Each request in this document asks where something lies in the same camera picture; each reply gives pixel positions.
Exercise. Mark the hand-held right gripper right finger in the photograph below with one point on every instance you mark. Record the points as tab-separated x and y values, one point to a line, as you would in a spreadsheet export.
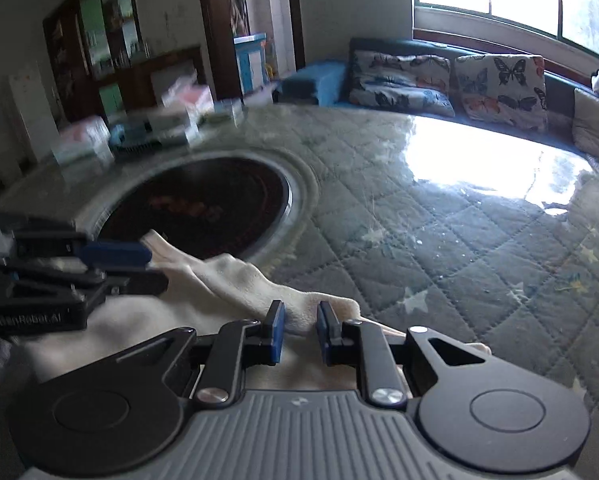
323	334

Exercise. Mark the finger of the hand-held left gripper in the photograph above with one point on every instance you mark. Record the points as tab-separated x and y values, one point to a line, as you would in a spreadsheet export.
134	284
114	254

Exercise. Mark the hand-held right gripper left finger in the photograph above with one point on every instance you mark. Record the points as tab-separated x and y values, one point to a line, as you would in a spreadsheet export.
277	334

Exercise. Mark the cream white garment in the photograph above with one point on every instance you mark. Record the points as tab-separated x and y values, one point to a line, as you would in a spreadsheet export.
239	285

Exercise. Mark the round black induction cooker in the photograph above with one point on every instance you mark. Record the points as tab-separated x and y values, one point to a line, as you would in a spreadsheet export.
204	205

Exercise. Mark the pink white box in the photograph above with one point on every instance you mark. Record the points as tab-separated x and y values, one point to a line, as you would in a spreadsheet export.
83	139
187	96

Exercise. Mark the white green box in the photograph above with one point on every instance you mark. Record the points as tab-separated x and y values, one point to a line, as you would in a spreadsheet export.
172	126

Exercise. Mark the white appliance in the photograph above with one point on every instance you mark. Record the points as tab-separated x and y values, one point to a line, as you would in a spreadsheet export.
29	110

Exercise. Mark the small pale green box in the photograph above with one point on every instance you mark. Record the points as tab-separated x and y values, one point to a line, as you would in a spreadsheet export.
223	111

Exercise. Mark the dark wooden display cabinet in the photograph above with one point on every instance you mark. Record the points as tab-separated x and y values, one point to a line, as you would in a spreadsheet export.
109	55

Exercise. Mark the small blue cabinet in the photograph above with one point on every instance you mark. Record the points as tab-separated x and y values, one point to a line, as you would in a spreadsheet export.
250	62

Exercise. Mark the blue sofa footstool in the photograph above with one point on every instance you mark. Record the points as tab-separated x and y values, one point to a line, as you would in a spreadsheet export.
313	82

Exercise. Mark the butterfly print cushion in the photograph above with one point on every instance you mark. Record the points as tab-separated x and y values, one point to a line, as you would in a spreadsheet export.
399	82
502	90

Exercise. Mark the dark teal sofa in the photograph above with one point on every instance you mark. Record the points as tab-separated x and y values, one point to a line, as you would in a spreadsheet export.
559	92

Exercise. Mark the plain grey cushion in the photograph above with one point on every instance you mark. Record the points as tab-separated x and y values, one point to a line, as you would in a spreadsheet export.
597	127

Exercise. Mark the brown door frame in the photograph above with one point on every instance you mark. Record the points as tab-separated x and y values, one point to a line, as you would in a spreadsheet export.
219	30

